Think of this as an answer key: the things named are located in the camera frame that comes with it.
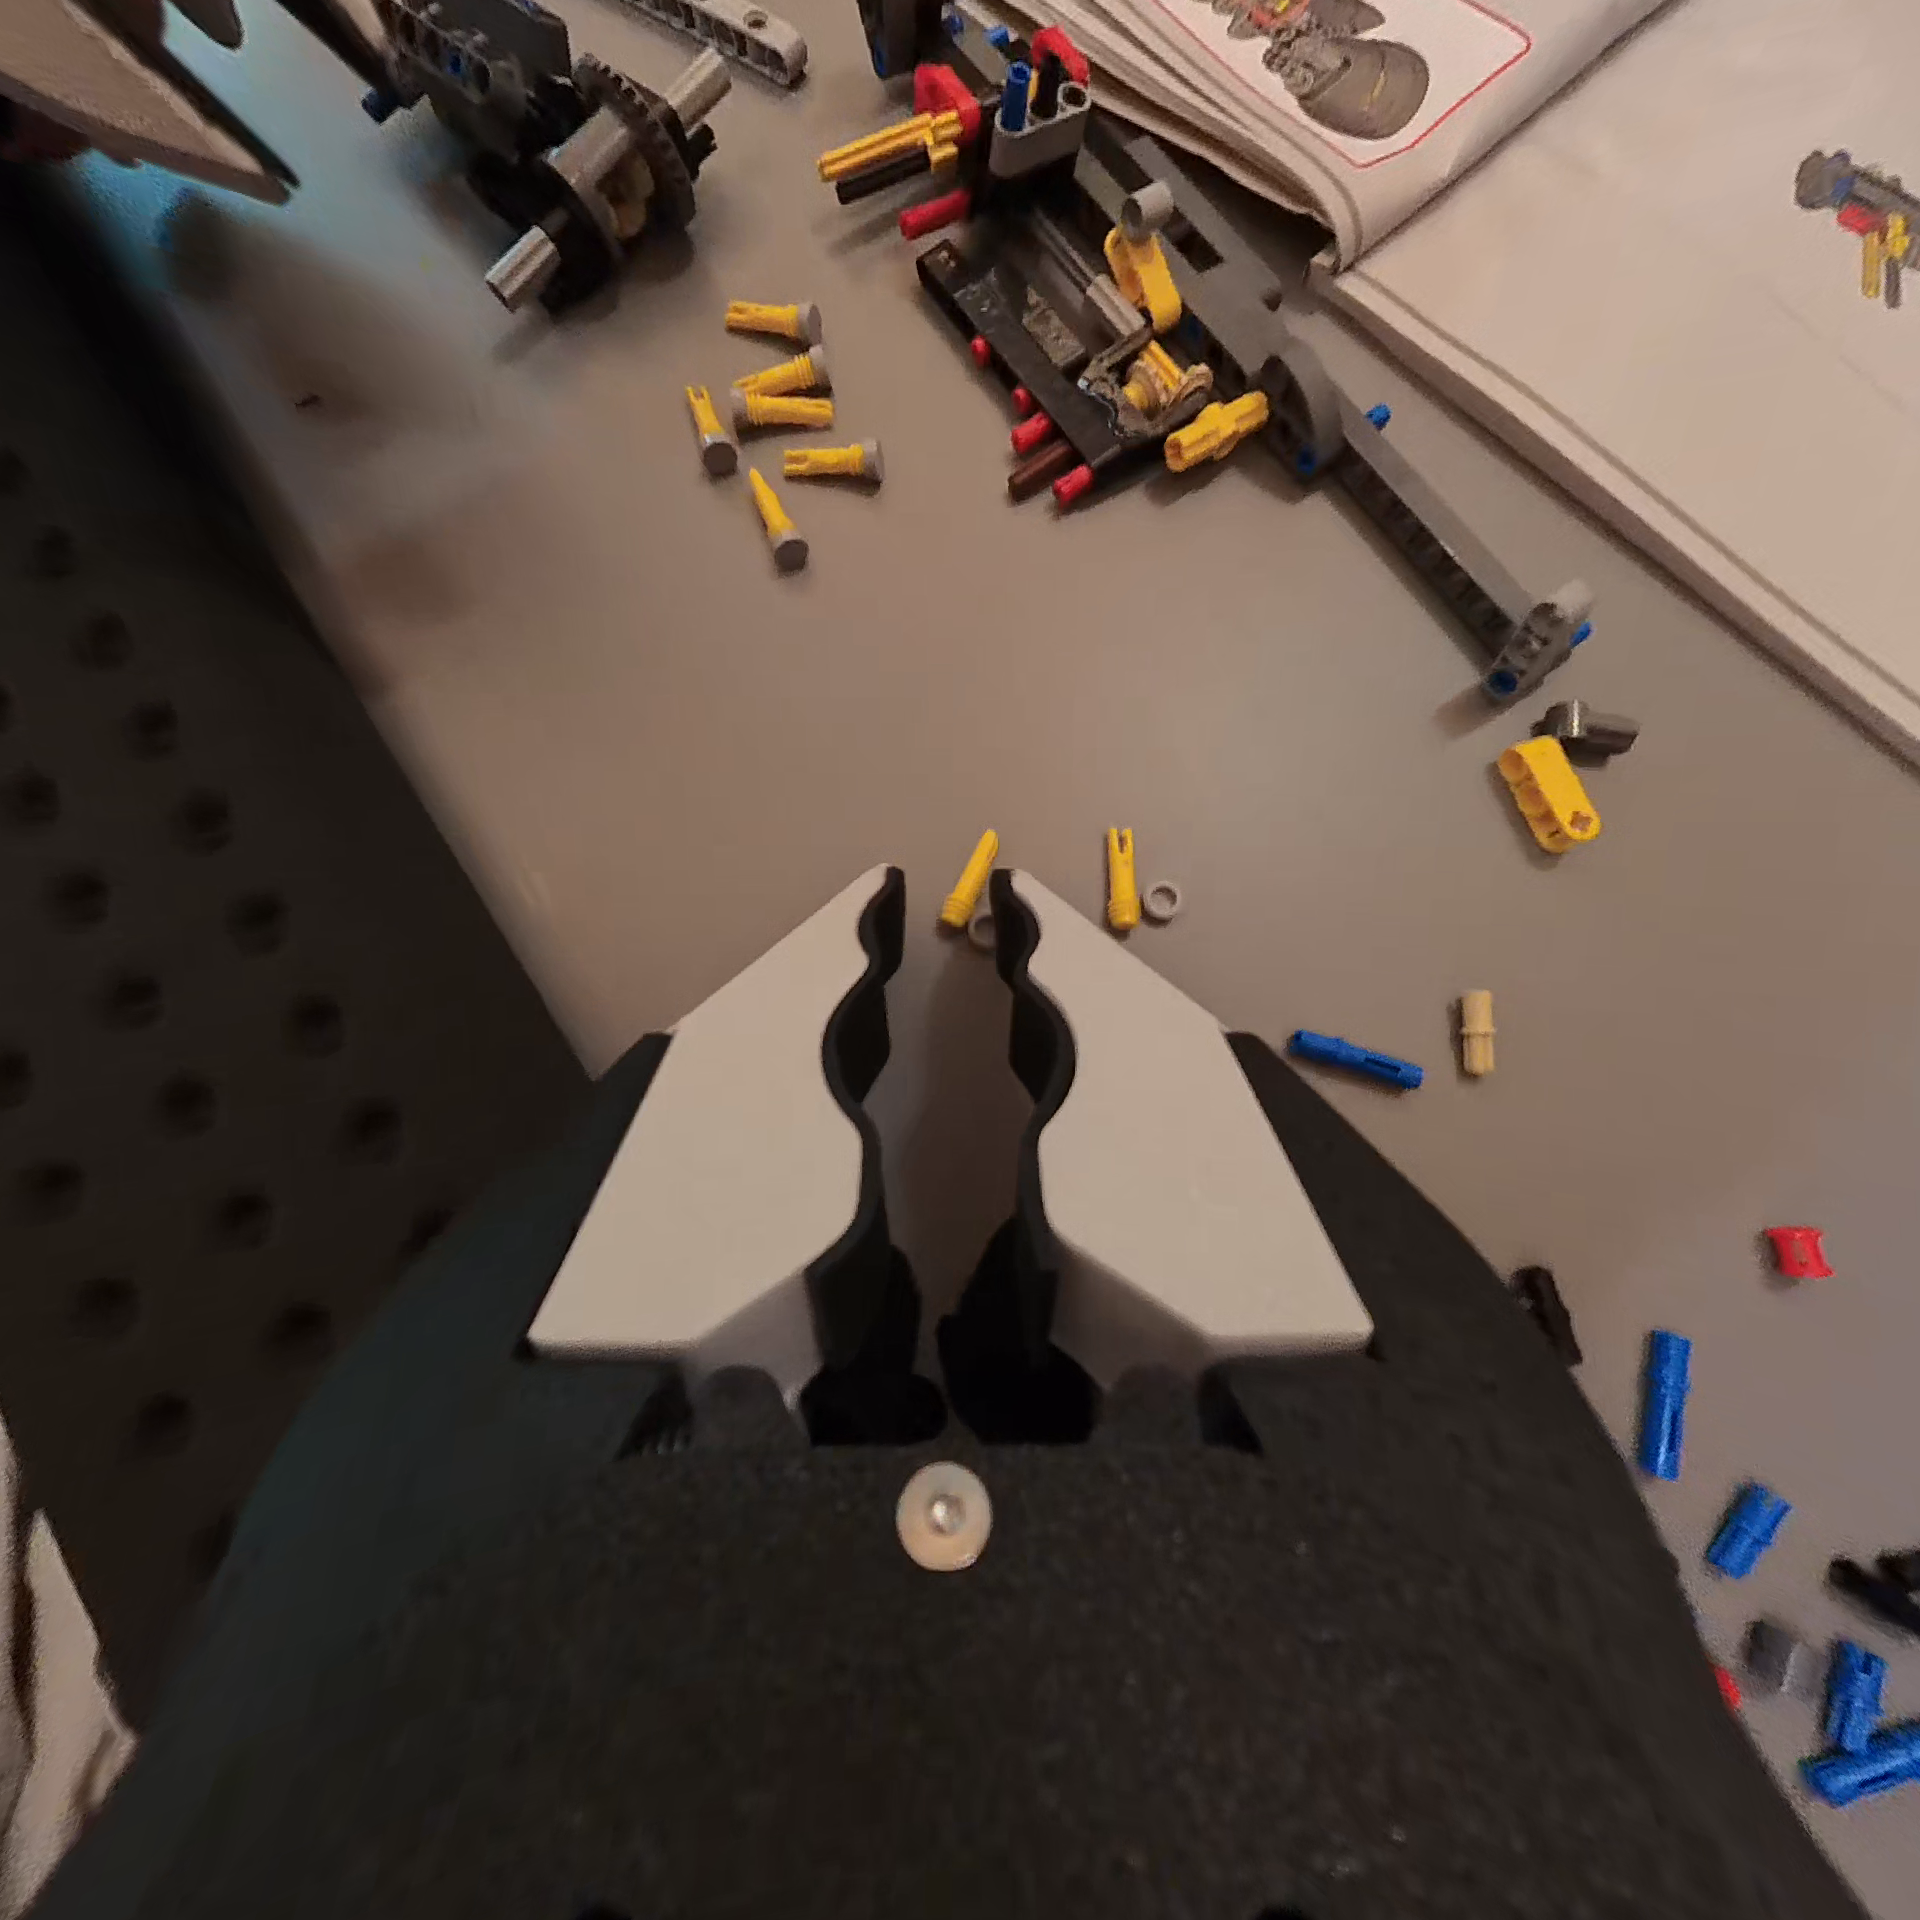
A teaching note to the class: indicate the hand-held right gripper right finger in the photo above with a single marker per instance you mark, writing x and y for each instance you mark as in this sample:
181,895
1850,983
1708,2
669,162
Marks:
1201,1199

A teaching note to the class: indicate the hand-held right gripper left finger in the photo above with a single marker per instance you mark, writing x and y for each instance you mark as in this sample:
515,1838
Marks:
707,1199

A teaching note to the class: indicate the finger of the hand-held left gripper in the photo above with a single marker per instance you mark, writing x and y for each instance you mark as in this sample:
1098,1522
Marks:
105,104

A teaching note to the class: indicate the pile of yellow lego pins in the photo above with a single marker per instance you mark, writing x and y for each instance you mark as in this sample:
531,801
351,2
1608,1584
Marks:
968,878

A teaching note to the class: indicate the cluster of capped yellow pins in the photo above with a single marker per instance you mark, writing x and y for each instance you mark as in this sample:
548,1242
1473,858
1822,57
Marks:
782,407

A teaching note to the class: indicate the long blue lego pin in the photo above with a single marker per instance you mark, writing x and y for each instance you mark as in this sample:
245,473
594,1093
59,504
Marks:
1355,1059

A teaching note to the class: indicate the tan lego pin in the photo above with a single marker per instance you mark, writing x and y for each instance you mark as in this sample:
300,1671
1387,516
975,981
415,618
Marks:
1480,1031

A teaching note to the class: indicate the lego gear axle assembly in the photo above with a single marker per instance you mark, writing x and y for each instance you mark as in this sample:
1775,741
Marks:
600,165

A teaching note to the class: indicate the pile of mixed lego pins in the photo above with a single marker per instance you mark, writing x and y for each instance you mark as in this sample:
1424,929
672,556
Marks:
1662,1401

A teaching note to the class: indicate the yellow lego connector block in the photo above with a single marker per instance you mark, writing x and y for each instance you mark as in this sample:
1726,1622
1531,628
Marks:
1552,792

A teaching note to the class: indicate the red lego bush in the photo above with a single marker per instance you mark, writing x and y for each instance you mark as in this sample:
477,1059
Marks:
1798,1250

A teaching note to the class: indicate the dark grey lego angle connector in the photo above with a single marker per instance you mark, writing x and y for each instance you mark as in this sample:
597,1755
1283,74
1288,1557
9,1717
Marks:
1590,728

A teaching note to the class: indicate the light grey lego beam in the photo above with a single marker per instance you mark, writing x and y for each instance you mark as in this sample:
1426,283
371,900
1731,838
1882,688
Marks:
737,37

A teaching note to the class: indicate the grey black lego chassis assembly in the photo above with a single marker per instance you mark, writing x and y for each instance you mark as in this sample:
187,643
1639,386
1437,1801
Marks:
1081,330

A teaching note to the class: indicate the lego instruction booklet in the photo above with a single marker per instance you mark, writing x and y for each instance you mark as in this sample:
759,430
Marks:
1650,376

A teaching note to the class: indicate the black perforated board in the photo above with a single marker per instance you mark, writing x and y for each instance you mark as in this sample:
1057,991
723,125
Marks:
225,973

